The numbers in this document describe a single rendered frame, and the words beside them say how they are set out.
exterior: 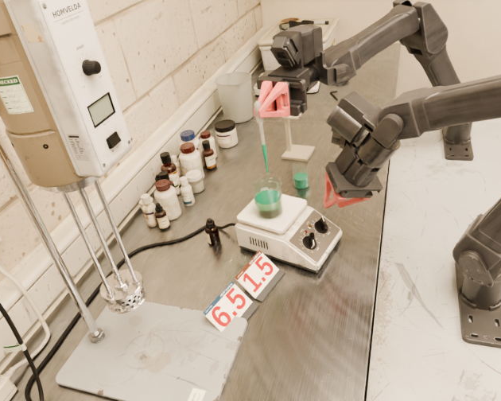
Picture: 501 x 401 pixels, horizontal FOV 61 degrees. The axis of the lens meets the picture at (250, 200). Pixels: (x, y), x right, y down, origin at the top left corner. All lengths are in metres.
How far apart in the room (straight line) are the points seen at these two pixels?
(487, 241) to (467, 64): 1.66
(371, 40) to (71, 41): 0.67
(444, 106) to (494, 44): 1.66
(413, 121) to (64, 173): 0.50
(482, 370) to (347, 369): 0.21
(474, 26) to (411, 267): 1.56
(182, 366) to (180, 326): 0.09
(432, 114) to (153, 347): 0.61
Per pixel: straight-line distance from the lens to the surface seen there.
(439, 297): 0.89
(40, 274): 0.96
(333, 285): 0.88
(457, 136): 1.33
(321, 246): 0.91
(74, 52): 0.50
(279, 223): 0.90
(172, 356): 0.81
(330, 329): 0.81
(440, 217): 1.07
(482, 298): 0.85
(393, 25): 1.04
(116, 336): 0.88
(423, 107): 0.69
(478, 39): 2.32
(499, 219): 0.75
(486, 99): 0.67
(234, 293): 0.85
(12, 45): 0.51
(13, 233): 0.96
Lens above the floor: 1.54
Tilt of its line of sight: 35 degrees down
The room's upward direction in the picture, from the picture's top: 9 degrees counter-clockwise
